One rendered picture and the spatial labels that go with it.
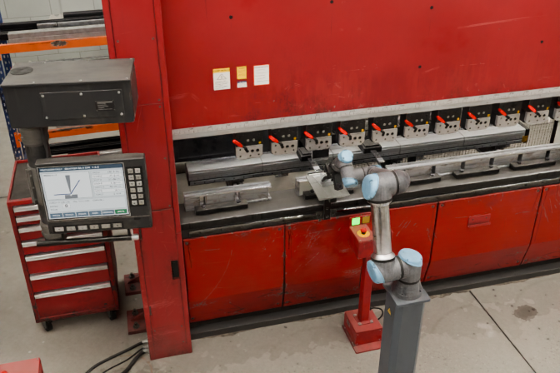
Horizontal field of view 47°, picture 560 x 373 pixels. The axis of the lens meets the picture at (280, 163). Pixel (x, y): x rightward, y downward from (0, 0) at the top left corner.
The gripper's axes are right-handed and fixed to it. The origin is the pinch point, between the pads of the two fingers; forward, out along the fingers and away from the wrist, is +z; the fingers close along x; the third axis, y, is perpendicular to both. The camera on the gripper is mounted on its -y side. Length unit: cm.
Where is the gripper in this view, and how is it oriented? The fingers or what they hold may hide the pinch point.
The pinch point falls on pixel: (327, 181)
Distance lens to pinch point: 371.4
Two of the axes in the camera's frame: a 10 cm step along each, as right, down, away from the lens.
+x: -9.2, 1.9, -3.4
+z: -2.5, 3.8, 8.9
